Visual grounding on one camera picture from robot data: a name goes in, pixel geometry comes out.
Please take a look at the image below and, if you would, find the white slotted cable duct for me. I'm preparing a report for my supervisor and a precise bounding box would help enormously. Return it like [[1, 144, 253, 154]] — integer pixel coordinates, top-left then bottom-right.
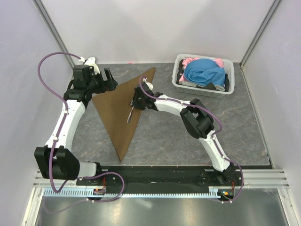
[[43, 187, 235, 198]]

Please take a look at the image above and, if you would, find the left aluminium frame post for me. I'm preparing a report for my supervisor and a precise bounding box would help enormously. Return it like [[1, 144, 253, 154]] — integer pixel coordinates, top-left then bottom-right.
[[32, 0, 78, 66]]

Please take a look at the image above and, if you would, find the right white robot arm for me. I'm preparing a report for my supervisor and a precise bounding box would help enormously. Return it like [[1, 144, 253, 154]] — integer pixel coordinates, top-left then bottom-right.
[[130, 81, 243, 186]]

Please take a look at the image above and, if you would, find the silver metal fork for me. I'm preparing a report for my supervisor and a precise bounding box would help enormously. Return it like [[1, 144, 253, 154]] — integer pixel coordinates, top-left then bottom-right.
[[127, 106, 135, 123]]

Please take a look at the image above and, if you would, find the right aluminium frame post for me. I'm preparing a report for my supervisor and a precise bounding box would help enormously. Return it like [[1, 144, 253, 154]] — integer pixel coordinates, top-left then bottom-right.
[[239, 0, 283, 69]]

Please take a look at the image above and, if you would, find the grey cloth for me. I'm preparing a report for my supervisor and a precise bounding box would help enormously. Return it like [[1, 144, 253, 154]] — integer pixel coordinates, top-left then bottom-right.
[[179, 81, 225, 92]]

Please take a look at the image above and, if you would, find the blue cloth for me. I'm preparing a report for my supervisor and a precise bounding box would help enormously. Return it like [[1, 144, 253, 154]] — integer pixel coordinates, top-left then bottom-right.
[[184, 58, 227, 87]]

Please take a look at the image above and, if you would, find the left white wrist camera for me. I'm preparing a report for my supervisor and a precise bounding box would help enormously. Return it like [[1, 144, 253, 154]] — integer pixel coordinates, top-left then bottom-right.
[[79, 56, 100, 74]]

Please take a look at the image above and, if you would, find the brown cloth napkin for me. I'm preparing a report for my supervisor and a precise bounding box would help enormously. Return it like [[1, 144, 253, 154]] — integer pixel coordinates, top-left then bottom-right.
[[92, 67, 156, 161]]

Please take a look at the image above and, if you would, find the white plastic basket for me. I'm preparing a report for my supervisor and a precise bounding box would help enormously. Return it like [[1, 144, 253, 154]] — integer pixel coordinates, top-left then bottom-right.
[[172, 54, 235, 98]]

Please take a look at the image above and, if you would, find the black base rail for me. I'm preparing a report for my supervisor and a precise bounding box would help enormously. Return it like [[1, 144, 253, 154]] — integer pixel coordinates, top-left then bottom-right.
[[76, 165, 242, 195]]

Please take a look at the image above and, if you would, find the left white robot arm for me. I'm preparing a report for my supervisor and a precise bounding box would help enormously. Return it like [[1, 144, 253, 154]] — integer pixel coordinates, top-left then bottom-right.
[[34, 65, 118, 185]]

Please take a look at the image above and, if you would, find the aluminium frame post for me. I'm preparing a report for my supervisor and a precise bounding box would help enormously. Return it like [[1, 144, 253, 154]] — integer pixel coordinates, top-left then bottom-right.
[[239, 0, 283, 69], [32, 0, 78, 66]]

